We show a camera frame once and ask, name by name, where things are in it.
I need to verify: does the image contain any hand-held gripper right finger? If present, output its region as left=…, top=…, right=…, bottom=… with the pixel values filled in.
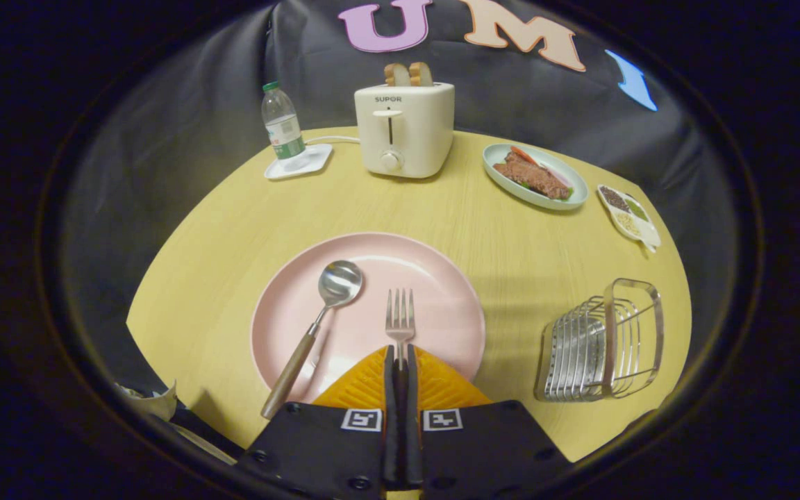
left=400, top=345, right=571, bottom=500

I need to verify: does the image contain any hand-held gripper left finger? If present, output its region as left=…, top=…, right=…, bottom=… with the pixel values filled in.
left=237, top=345, right=401, bottom=500

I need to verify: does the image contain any wooden-handled metal fork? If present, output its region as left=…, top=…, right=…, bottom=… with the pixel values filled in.
left=385, top=288, right=416, bottom=369

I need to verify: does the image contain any wooden-handled metal spoon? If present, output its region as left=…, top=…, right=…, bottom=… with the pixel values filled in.
left=261, top=260, right=364, bottom=420

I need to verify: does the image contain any pink round plate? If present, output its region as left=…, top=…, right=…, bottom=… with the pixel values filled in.
left=251, top=232, right=487, bottom=405

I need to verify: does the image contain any pale green oval plate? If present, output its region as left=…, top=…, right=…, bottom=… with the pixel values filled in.
left=482, top=143, right=590, bottom=211

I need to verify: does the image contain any white square coaster tray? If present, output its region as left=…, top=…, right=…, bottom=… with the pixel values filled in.
left=264, top=144, right=333, bottom=181

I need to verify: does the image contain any cooked meat with vegetables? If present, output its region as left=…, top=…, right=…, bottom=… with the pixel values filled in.
left=492, top=146, right=574, bottom=202

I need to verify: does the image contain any cream white toaster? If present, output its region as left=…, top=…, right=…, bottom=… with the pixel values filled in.
left=354, top=82, right=456, bottom=179

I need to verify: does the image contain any white divided seasoning dish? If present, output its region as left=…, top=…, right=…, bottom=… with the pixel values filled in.
left=597, top=184, right=662, bottom=253

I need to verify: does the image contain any clear plastic water bottle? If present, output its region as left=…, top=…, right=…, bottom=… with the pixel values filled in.
left=262, top=81, right=307, bottom=162

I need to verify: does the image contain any black backdrop cloth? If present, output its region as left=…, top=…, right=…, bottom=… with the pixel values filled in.
left=60, top=0, right=741, bottom=390

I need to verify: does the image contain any metal wire cutlery rack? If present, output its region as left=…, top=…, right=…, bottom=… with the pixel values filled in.
left=534, top=278, right=665, bottom=403

